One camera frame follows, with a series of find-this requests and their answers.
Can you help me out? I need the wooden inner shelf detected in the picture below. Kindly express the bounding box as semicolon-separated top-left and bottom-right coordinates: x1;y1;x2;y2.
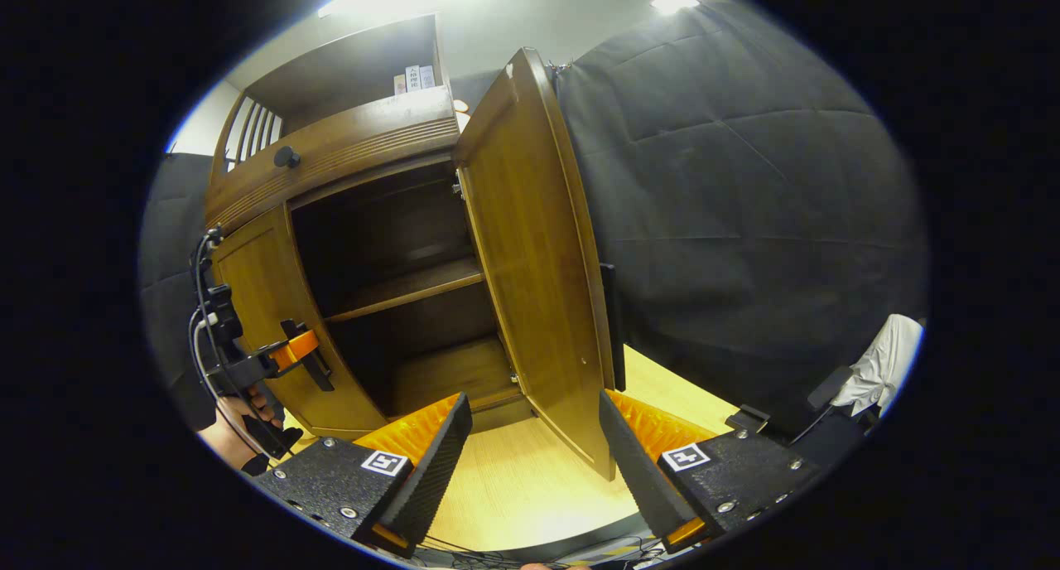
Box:
325;257;485;323

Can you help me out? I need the wooden drawer front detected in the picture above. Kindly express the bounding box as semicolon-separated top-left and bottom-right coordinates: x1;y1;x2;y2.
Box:
205;85;460;233

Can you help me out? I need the black door handle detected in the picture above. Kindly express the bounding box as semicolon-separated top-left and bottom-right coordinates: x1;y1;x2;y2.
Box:
280;319;335;393
600;263;628;393

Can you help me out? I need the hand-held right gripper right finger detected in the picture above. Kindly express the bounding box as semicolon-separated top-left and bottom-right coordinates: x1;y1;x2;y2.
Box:
598;389;825;554

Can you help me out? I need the wooden double-door shoe cabinet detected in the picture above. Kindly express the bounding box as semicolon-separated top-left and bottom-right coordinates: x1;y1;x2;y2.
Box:
203;13;630;481

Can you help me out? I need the wooden shoe cabinet door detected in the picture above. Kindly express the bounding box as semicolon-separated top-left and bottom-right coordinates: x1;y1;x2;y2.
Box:
454;46;628;481
211;204;390;438

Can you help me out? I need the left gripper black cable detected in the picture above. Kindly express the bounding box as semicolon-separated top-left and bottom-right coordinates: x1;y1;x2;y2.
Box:
189;226;282;459

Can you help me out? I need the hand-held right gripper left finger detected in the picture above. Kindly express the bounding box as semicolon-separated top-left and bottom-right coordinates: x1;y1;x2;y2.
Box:
253;392;474;557

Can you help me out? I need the white cloth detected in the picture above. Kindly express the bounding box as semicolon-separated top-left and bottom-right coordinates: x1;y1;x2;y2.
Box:
831;313;925;418

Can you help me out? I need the black backdrop cloth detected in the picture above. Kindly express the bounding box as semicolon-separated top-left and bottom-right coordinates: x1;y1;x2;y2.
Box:
137;0;930;438

